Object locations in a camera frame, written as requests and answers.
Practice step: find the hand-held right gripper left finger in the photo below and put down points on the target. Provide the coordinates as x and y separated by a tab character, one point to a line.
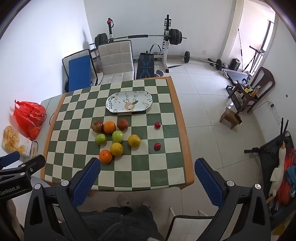
86	180

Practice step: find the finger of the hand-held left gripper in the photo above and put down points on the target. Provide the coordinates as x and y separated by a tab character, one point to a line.
10	158
33	163

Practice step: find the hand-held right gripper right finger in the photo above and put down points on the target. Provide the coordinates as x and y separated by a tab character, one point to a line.
205	180

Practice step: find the bright orange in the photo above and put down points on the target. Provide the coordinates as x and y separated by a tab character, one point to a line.
109	127
106	156

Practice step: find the yellow orange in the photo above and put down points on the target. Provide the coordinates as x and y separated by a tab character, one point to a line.
116	149
134	140

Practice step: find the small green apple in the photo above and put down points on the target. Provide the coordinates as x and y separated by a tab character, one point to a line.
101	139

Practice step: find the large green apple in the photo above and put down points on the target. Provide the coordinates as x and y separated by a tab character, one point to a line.
117	136

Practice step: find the red apple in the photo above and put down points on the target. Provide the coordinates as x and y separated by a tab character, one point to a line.
97	126

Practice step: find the dark red orange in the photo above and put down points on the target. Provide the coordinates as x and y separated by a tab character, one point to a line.
122	124

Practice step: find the floral oval plate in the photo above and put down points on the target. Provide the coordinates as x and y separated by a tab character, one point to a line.
120	102

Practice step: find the clear bag of chips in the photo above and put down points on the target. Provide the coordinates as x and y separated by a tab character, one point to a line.
16	141

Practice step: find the grey fuzzy slipper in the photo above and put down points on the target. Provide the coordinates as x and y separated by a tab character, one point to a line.
123	199
146	200

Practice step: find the white black-edged chair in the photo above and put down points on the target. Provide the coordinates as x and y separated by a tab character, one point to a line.
185	217

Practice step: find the red plastic bag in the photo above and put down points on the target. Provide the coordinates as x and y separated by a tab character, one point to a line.
29	115

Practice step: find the green white checkered tablecloth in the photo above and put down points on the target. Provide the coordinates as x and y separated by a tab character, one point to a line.
159	162

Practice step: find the person's dark fleece clothing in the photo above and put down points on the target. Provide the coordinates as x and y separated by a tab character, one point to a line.
120	224

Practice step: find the small red tomato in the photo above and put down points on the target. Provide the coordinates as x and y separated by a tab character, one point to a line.
157	125
157	146

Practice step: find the small wooden stool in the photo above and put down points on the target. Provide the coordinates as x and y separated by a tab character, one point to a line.
229	115

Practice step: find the white plush goose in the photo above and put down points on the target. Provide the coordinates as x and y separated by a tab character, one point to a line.
278	171

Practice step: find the orange net bundle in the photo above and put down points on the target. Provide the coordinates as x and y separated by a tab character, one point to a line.
285	183

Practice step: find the black plastic crate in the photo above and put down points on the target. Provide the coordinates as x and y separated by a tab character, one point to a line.
233	97

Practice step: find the blue black-edged folding chair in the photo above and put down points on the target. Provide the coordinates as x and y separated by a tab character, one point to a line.
78	71

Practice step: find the orange drink bottle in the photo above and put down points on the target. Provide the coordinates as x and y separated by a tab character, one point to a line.
255	90

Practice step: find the grey treadmill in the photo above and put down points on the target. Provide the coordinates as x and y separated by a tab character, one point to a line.
235	75

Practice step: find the dark wooden chair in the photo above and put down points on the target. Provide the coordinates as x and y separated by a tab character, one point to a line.
263	81

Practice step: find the small dumbbell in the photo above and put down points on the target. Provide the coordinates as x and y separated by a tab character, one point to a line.
159	73

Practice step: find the black speaker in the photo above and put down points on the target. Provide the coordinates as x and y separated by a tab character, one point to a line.
235	64

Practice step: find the long barbell with small plates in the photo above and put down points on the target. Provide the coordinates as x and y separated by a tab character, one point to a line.
186	56

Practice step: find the beige padded chair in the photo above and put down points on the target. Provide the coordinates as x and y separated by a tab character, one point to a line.
115	58

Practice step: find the black blue weight bench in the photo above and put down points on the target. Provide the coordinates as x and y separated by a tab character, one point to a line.
145	64

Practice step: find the white barbell rack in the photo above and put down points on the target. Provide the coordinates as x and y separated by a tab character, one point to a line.
167	51

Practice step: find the black tripod stand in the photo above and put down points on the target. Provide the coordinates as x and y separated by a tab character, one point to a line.
255	52

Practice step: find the barbell with black plates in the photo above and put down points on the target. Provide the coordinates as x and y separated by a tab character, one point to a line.
173	36

